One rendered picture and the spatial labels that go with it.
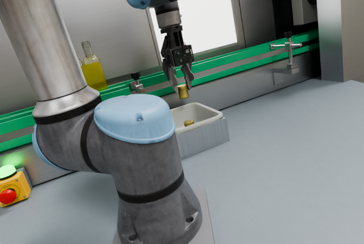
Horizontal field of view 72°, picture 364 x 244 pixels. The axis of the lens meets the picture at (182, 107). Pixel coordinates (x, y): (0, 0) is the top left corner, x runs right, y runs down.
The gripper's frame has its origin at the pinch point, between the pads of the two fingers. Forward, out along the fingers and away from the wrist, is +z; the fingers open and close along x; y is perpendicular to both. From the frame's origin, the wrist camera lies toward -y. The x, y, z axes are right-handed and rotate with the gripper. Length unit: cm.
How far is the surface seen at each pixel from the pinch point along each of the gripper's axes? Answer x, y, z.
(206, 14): 29.2, -30.3, -23.1
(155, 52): 1.3, -29.7, -12.0
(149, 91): -8.9, -13.7, 0.9
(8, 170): -56, 4, 7
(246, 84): 33.2, -11.8, 9.7
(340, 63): 70, 3, 9
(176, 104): 0.0, -11.6, 8.4
